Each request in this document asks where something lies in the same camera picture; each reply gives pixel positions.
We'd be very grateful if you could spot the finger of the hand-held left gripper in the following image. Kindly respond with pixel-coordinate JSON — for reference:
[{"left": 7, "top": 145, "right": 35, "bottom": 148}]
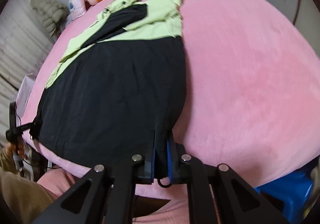
[{"left": 19, "top": 121, "right": 38, "bottom": 134}]

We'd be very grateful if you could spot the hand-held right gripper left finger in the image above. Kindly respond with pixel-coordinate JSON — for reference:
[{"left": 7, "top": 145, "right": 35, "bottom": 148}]
[{"left": 32, "top": 150, "right": 157, "bottom": 224}]

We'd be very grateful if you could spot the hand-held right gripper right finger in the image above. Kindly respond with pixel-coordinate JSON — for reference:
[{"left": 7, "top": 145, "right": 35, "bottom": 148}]
[{"left": 167, "top": 138, "right": 288, "bottom": 224}]

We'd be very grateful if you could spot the green and black hooded jacket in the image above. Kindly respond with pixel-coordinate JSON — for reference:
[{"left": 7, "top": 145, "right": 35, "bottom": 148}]
[{"left": 29, "top": 0, "right": 187, "bottom": 188}]

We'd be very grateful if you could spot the person's left forearm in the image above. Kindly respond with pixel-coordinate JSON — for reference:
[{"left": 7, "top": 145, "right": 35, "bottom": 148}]
[{"left": 0, "top": 150, "right": 59, "bottom": 224}]

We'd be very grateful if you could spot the person's left hand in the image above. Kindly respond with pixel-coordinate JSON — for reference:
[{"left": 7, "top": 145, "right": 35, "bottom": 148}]
[{"left": 4, "top": 143, "right": 27, "bottom": 162}]

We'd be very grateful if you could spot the white printed gift bag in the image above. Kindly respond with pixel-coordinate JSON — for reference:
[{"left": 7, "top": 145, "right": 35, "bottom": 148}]
[{"left": 16, "top": 74, "right": 37, "bottom": 117}]

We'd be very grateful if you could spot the bed with pink sheet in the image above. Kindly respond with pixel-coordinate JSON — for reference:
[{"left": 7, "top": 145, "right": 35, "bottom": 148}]
[{"left": 21, "top": 0, "right": 320, "bottom": 189}]

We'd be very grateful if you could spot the blue plastic stool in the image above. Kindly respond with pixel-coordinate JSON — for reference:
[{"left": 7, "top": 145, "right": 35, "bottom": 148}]
[{"left": 255, "top": 166, "right": 314, "bottom": 214}]

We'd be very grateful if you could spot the beige puffer jacket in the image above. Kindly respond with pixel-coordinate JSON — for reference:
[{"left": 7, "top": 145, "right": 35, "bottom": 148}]
[{"left": 30, "top": 0, "right": 69, "bottom": 38}]

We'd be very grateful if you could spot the white printed cushion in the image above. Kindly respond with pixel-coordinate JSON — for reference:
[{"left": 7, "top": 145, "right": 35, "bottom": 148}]
[{"left": 68, "top": 0, "right": 88, "bottom": 21}]

